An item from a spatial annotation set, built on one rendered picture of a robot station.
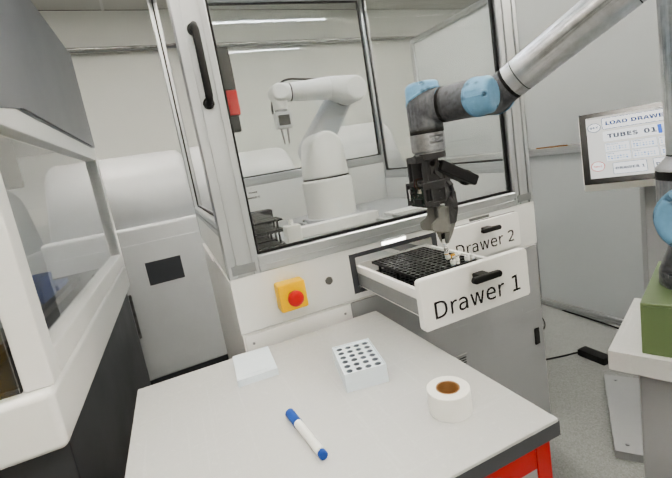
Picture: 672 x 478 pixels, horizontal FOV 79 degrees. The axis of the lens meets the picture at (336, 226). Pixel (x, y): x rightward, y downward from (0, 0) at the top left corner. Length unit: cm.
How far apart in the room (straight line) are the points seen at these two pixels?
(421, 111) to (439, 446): 63
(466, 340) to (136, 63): 376
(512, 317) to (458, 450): 90
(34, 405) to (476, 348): 116
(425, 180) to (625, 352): 49
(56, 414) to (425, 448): 59
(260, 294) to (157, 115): 336
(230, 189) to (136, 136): 326
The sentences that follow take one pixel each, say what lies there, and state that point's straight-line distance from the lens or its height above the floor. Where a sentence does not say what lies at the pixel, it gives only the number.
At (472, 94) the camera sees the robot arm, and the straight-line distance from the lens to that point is 86.
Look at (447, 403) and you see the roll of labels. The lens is 71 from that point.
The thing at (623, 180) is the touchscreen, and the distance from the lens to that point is 166.
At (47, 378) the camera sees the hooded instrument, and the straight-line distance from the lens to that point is 86.
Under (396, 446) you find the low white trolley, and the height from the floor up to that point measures 76.
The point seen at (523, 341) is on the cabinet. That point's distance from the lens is 159.
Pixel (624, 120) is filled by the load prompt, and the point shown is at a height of 116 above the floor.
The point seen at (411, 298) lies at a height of 87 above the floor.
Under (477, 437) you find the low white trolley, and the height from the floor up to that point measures 76.
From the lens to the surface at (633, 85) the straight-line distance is 256.
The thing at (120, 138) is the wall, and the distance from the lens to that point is 424.
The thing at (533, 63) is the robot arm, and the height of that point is 131.
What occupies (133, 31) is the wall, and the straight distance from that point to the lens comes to 445.
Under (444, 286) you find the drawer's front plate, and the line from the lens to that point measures 87.
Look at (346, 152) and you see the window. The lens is 112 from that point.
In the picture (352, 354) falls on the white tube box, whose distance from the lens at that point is 88.
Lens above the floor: 119
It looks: 9 degrees down
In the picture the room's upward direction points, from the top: 10 degrees counter-clockwise
